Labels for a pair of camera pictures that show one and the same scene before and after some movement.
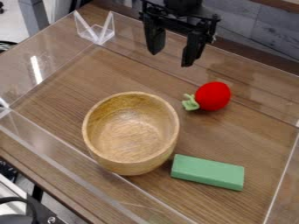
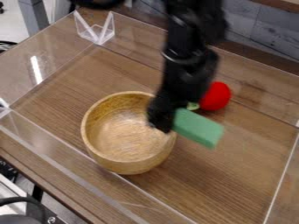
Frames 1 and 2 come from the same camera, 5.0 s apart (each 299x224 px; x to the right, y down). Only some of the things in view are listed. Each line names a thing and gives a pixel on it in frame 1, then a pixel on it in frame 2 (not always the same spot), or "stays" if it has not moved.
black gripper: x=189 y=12 to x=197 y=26
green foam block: x=209 y=171 to x=198 y=128
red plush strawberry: x=211 y=97 stays
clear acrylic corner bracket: x=98 y=34 stays
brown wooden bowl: x=130 y=131 stays
